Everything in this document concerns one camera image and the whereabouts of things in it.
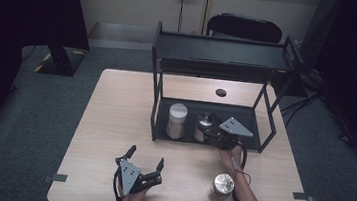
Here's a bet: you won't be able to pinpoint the black floor cables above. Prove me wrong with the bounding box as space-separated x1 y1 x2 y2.
276 86 357 144

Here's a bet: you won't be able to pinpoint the black metal shelf rack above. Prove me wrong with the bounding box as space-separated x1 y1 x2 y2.
141 20 308 158

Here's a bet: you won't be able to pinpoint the round table cable grommet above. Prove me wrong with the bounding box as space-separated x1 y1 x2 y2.
214 87 229 99

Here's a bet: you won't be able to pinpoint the person's right hand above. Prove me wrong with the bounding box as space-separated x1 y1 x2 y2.
216 142 247 179

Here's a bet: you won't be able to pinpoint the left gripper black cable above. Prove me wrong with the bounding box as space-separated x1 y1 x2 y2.
110 169 127 201

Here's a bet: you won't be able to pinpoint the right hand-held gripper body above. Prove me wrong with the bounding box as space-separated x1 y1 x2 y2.
212 115 256 153

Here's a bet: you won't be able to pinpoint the white lid glass jar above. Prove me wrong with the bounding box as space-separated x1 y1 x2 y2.
164 102 190 141

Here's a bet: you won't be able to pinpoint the black stand base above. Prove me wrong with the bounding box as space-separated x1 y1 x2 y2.
33 42 88 80

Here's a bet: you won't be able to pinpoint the black wall socket cable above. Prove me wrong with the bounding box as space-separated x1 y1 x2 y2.
175 0 186 34

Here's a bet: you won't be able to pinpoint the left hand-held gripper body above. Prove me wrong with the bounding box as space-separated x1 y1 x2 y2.
110 156 166 201

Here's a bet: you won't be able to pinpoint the shiny metal tin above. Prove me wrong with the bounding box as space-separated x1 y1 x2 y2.
210 172 237 199

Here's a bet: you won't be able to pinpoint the black folding chair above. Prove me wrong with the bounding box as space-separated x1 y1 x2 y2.
205 10 286 45

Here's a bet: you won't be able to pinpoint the grey tape strip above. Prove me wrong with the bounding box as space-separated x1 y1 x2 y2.
41 172 69 185
291 191 317 201

